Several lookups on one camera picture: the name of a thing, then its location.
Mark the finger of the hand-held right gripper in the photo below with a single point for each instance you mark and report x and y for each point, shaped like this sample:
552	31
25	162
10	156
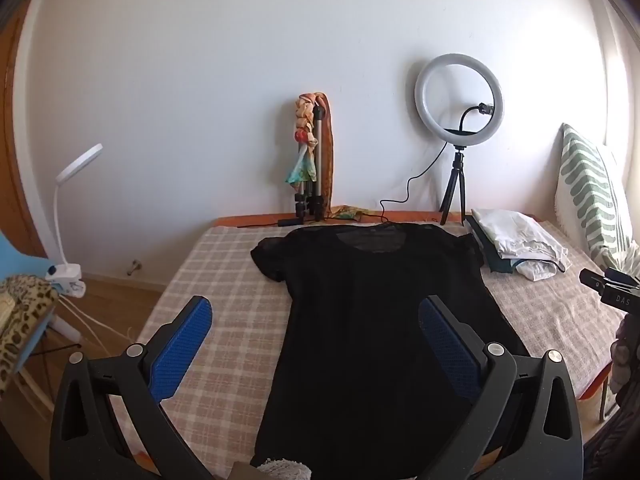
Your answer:
592	279

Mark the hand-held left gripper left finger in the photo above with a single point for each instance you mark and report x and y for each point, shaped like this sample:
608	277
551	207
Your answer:
182	345

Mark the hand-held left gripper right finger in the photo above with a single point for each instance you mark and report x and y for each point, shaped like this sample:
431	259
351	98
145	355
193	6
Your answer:
450	350

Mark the black t-shirt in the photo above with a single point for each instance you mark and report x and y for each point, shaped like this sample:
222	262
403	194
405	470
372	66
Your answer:
375	310

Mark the white folded clothes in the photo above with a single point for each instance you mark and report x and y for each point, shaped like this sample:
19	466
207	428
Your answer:
515	235

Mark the dark patterned cloth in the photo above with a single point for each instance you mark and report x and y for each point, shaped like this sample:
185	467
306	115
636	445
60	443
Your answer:
627	360

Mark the beige plaid blanket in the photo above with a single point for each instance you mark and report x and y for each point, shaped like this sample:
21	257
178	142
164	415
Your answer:
225	270

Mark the metal door stopper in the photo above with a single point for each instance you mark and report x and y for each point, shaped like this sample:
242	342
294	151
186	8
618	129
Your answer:
135	266

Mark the dark green cloth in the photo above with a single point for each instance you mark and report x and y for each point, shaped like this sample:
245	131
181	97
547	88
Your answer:
500	262

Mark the green leaf pattern pillow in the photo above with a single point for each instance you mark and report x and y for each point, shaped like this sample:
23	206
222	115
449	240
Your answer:
585	185

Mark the leopard print cloth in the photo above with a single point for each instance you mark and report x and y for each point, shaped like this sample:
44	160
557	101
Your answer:
25	320

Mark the white knitted cloth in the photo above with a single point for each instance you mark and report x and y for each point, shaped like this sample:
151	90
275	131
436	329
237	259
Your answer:
285	469

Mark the small black tripod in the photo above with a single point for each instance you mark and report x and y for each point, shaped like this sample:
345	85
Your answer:
458	170

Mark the light blue chair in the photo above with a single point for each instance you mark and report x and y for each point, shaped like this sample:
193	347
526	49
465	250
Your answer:
12	255

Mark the white curtain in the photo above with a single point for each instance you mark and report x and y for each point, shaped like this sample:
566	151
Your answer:
617	85

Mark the black phone holder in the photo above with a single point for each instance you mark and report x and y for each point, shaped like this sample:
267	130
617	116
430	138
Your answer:
467	112

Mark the white clip lamp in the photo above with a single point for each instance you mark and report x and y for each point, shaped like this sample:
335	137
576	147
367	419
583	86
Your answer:
77	162

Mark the colourful patterned scarf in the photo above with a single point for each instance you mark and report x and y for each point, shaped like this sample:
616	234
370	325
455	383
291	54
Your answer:
302	170

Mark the orange patterned scarf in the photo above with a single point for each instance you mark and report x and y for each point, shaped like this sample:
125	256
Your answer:
327	160

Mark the wooden door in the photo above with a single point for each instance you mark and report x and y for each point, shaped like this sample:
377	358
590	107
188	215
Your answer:
20	185

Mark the folded silver tripod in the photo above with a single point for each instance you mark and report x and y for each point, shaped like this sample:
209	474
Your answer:
316	160

